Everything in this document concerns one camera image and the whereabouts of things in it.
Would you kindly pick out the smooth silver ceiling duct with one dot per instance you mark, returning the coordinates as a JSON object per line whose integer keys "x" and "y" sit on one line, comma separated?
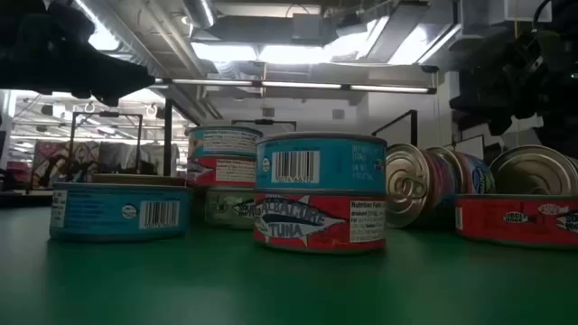
{"x": 201, "y": 11}

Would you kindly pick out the square wall vent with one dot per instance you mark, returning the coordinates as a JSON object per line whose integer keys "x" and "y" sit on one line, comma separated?
{"x": 268, "y": 112}
{"x": 338, "y": 114}

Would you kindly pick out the long ceiling light bar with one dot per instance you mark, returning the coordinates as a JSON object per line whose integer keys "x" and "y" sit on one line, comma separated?
{"x": 298, "y": 85}

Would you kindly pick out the colourful patterned fabric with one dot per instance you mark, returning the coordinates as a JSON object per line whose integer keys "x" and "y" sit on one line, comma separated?
{"x": 49, "y": 162}

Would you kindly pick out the green table mat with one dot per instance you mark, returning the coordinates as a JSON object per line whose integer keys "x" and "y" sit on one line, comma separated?
{"x": 180, "y": 289}

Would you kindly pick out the red label albacore tuna can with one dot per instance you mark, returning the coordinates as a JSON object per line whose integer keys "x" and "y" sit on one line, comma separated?
{"x": 496, "y": 221}
{"x": 316, "y": 221}
{"x": 226, "y": 171}

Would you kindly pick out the black wall security camera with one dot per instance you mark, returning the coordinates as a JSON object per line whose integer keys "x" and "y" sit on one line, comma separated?
{"x": 429, "y": 69}

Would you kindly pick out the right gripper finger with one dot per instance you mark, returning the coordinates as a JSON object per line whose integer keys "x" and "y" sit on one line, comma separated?
{"x": 483, "y": 108}

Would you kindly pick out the white cover sheet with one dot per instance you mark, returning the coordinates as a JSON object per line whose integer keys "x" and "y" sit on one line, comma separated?
{"x": 122, "y": 155}

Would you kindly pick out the green label tuna can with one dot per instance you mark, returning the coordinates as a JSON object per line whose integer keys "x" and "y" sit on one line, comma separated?
{"x": 226, "y": 207}

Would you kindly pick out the blue label tuna can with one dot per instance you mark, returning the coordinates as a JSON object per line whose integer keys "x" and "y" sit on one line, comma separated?
{"x": 343, "y": 167}
{"x": 226, "y": 142}
{"x": 104, "y": 212}

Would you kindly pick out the black metal table frame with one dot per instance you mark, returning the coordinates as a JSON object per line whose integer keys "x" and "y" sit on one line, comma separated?
{"x": 22, "y": 201}

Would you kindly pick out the black camera gantry frame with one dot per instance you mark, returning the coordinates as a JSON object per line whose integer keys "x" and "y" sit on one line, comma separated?
{"x": 264, "y": 122}
{"x": 108, "y": 114}

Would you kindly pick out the grey ceiling air unit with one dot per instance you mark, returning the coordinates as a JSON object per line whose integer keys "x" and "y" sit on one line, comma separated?
{"x": 271, "y": 29}

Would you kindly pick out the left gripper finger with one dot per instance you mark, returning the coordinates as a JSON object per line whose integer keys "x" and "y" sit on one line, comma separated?
{"x": 131, "y": 83}

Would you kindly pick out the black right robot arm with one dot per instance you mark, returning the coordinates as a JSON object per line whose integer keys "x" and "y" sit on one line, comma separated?
{"x": 560, "y": 135}

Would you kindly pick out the whiteboard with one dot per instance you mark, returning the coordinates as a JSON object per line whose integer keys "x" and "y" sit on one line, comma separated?
{"x": 472, "y": 146}

